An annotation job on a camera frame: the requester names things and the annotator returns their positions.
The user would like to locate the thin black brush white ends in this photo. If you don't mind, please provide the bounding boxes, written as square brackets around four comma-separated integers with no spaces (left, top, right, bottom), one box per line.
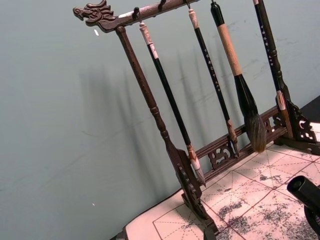
[138,21,207,188]

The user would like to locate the dark wooden dragon brush rack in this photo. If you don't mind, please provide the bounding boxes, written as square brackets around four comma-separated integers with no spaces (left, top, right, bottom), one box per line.
[72,0,320,240]

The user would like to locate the black brush with gold lettering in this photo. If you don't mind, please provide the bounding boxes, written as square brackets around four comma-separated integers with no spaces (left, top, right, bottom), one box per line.
[187,8,241,159]

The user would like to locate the pale gridded calligraphy practice mat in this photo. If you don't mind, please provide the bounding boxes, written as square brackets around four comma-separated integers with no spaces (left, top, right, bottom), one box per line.
[124,142,320,240]

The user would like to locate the black brush with white lettering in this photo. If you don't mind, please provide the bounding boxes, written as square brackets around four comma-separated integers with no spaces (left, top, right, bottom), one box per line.
[252,0,291,127]

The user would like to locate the black table cloth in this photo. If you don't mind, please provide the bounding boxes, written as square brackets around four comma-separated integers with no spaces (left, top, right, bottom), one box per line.
[296,94,320,132]

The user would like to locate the large brush with tan handle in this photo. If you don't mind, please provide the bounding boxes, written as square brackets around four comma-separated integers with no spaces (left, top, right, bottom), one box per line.
[209,0,268,154]

